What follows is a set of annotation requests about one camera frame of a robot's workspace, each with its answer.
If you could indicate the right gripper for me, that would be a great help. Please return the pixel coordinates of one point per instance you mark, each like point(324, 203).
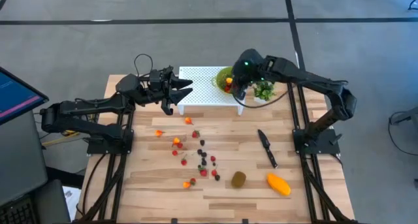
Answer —
point(249, 67)

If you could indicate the yellow-orange toy apricot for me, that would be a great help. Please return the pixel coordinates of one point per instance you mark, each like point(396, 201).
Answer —
point(176, 140)

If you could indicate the small orange toy fruit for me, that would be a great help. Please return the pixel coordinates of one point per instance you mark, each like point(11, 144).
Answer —
point(186, 185)
point(229, 81)

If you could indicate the orange-red toy peach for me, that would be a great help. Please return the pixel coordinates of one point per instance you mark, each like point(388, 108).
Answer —
point(158, 133)
point(188, 120)

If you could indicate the black keyboard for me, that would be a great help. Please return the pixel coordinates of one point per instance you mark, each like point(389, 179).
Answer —
point(16, 214)

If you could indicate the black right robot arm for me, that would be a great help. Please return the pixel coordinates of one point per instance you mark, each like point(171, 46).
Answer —
point(310, 78)

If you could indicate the black aluminium table frame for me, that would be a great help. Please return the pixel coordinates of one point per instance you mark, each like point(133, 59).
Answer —
point(309, 191)

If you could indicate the red toy strawberry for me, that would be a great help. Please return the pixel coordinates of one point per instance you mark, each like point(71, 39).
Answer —
point(227, 88)
point(203, 172)
point(195, 134)

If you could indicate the small potted green plant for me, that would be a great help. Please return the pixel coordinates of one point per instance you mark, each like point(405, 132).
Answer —
point(264, 91)

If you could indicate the brown toy kiwi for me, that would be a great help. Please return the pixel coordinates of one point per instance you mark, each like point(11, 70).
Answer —
point(238, 180)

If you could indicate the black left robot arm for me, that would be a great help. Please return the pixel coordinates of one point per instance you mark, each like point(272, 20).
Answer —
point(98, 106)

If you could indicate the white perforated shelf riser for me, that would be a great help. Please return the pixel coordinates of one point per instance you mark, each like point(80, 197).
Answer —
point(199, 87)

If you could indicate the yellow tool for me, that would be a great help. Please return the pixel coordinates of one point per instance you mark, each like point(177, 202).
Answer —
point(70, 132)

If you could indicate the black kitchen knife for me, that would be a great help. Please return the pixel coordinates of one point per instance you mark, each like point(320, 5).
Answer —
point(271, 157)

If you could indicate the green plastic colander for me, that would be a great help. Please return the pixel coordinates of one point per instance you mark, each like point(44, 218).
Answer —
point(219, 74)

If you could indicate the orange toy mango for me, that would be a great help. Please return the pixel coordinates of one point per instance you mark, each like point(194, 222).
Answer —
point(279, 185)

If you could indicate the computer monitor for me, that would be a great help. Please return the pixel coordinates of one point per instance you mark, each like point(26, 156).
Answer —
point(16, 96)

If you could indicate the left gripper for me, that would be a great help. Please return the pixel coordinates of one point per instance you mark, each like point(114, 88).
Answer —
point(154, 88)

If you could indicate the white paper sheet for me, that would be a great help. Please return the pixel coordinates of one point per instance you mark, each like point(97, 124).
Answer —
point(70, 201)

